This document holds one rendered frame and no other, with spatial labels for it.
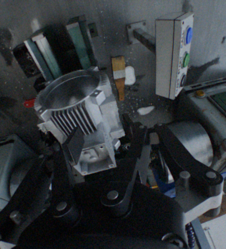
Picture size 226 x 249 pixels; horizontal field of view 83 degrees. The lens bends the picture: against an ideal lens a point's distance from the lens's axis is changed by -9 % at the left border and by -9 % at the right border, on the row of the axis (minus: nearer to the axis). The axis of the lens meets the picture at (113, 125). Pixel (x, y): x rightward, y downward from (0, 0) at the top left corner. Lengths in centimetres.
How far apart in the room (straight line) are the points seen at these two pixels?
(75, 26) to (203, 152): 56
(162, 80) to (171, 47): 8
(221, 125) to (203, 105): 12
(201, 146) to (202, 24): 46
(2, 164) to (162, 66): 73
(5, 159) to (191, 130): 80
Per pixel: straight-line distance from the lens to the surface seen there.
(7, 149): 81
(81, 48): 42
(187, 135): 57
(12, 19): 57
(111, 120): 37
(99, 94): 29
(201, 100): 71
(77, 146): 20
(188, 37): 31
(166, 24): 29
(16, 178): 68
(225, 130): 62
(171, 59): 31
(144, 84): 66
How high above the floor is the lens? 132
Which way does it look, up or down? 43 degrees down
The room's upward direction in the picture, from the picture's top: 166 degrees clockwise
